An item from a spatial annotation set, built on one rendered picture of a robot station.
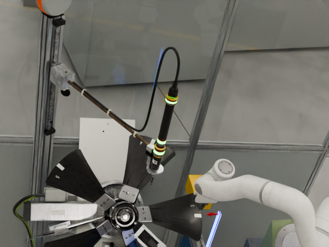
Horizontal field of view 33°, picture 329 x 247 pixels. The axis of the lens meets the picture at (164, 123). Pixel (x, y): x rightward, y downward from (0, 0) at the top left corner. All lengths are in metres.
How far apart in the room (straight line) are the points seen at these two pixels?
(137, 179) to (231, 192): 0.50
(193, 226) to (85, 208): 0.48
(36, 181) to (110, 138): 0.57
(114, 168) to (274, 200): 0.93
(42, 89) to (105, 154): 0.42
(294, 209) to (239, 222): 1.86
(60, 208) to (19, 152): 0.68
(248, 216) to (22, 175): 1.49
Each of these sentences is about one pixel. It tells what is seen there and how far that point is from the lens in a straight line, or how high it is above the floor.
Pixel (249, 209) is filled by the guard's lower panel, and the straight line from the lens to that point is 3.72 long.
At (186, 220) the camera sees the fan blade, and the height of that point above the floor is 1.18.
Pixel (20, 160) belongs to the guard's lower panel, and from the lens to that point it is 3.13.
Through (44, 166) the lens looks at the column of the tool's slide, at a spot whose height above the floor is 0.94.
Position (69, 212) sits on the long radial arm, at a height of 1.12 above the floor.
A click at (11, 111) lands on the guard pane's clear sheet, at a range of 2.94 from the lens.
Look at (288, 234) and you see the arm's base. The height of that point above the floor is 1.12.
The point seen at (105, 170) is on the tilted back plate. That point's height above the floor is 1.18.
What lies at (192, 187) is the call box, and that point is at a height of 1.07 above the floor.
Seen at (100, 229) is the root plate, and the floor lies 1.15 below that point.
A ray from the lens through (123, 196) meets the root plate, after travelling 2.44.
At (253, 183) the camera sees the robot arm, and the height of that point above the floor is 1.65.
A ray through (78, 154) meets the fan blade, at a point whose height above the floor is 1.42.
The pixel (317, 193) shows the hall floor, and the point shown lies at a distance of 4.81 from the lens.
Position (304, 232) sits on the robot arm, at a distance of 1.99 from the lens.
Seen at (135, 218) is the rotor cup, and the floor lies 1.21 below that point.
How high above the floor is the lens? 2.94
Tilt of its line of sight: 36 degrees down
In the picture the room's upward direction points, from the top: 13 degrees clockwise
